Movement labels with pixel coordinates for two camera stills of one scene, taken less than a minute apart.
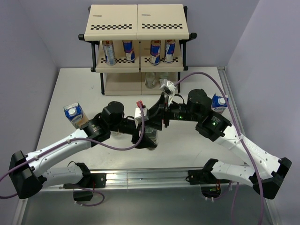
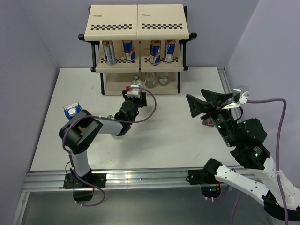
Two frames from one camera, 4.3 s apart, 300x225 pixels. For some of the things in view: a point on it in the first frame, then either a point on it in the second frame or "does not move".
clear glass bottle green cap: [152, 133] to [136, 81]
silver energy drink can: [130, 56] does not move
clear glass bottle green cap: [163, 75] does not move
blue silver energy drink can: [155, 52] does not move
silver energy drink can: [108, 49] does not move
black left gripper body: [126, 126] to [138, 102]
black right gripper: [160, 108] to [196, 105]
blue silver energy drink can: [169, 50] does not move
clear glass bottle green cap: [150, 81] does not move
